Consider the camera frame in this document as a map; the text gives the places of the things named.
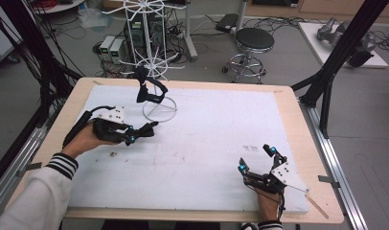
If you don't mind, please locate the grey bench power supply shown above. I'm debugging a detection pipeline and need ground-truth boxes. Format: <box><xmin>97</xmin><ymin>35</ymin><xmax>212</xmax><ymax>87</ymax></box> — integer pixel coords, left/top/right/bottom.
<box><xmin>108</xmin><ymin>38</ymin><xmax>126</xmax><ymax>65</ymax></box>
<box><xmin>99</xmin><ymin>34</ymin><xmax>117</xmax><ymax>61</ymax></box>

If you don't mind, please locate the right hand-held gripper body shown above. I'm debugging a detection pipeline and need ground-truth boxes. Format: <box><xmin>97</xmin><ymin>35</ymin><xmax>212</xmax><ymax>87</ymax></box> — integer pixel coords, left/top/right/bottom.
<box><xmin>242</xmin><ymin>155</ymin><xmax>310</xmax><ymax>196</ymax></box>

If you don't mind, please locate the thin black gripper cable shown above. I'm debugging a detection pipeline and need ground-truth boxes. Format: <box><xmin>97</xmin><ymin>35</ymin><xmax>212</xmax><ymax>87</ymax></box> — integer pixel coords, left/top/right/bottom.
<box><xmin>246</xmin><ymin>183</ymin><xmax>286</xmax><ymax>222</ymax></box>

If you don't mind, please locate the black metal frame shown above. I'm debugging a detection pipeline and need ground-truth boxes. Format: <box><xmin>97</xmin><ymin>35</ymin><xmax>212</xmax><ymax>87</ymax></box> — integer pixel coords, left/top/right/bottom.
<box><xmin>0</xmin><ymin>0</ymin><xmax>85</xmax><ymax>190</ymax></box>
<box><xmin>290</xmin><ymin>0</ymin><xmax>389</xmax><ymax>139</ymax></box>

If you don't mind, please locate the person's right hand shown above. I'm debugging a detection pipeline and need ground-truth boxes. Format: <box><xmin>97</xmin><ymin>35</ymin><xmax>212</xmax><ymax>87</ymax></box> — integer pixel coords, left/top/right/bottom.
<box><xmin>254</xmin><ymin>187</ymin><xmax>282</xmax><ymax>222</ymax></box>

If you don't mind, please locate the black flat box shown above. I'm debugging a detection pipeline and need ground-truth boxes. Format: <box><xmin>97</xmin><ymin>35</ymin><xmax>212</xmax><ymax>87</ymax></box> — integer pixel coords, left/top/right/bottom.
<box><xmin>215</xmin><ymin>12</ymin><xmax>240</xmax><ymax>34</ymax></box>

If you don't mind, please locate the black round stool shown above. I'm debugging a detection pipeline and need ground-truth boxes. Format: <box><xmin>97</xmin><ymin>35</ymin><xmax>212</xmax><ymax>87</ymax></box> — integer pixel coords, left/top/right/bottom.
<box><xmin>222</xmin><ymin>27</ymin><xmax>276</xmax><ymax>85</ymax></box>

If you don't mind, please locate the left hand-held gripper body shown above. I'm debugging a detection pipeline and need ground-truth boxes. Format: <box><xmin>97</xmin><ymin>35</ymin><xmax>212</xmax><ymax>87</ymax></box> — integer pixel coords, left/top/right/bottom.
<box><xmin>92</xmin><ymin>105</ymin><xmax>133</xmax><ymax>144</ymax></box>

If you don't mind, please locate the clear plastic bag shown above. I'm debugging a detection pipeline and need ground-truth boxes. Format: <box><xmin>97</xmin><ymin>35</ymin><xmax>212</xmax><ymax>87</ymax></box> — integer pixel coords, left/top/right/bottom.
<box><xmin>77</xmin><ymin>7</ymin><xmax>114</xmax><ymax>31</ymax></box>

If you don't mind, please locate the metal clamp bracket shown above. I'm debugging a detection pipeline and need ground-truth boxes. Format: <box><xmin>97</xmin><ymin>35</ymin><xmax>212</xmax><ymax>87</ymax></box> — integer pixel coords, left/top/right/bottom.
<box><xmin>318</xmin><ymin>174</ymin><xmax>341</xmax><ymax>189</ymax></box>
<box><xmin>15</xmin><ymin>161</ymin><xmax>43</xmax><ymax>178</ymax></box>

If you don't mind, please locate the white foam mat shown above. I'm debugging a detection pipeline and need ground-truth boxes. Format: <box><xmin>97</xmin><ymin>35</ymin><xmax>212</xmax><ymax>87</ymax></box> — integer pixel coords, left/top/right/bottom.
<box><xmin>67</xmin><ymin>83</ymin><xmax>310</xmax><ymax>215</ymax></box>

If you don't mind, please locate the white floor board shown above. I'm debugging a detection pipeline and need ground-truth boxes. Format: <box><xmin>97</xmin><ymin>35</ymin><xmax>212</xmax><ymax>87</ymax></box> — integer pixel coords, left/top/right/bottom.
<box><xmin>297</xmin><ymin>21</ymin><xmax>389</xmax><ymax>69</ymax></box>

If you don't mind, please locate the black sleeved gripper cable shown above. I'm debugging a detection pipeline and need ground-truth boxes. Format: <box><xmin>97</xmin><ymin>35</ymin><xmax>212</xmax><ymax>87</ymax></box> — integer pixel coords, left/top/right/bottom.
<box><xmin>61</xmin><ymin>104</ymin><xmax>118</xmax><ymax>149</ymax></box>

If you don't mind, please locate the aluminium rail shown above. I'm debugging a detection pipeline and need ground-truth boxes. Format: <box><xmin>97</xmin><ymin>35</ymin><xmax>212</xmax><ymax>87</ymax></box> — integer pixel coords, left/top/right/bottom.
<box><xmin>299</xmin><ymin>99</ymin><xmax>371</xmax><ymax>230</ymax></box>
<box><xmin>0</xmin><ymin>104</ymin><xmax>61</xmax><ymax>217</ymax></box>

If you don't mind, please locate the black computer tower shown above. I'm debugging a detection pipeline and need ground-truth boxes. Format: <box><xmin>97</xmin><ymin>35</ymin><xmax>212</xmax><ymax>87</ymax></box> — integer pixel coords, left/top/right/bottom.
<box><xmin>123</xmin><ymin>12</ymin><xmax>166</xmax><ymax>54</ymax></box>

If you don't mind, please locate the flat wooden stick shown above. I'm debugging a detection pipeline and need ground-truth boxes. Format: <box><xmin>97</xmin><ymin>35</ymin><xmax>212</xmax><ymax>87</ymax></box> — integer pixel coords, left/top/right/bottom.
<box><xmin>305</xmin><ymin>194</ymin><xmax>330</xmax><ymax>220</ymax></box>

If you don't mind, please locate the white wire display rack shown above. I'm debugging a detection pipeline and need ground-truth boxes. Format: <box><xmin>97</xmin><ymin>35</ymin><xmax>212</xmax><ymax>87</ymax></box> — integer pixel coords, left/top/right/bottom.
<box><xmin>101</xmin><ymin>0</ymin><xmax>188</xmax><ymax>124</ymax></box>

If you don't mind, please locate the grey table leg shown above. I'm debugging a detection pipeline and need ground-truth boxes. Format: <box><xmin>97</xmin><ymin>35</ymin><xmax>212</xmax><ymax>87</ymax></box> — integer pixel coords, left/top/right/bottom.
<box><xmin>182</xmin><ymin>0</ymin><xmax>199</xmax><ymax>62</ymax></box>

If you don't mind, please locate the person's left hand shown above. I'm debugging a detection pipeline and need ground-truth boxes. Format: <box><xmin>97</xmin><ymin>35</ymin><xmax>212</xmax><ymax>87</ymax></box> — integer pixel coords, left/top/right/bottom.
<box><xmin>61</xmin><ymin>123</ymin><xmax>121</xmax><ymax>160</ymax></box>

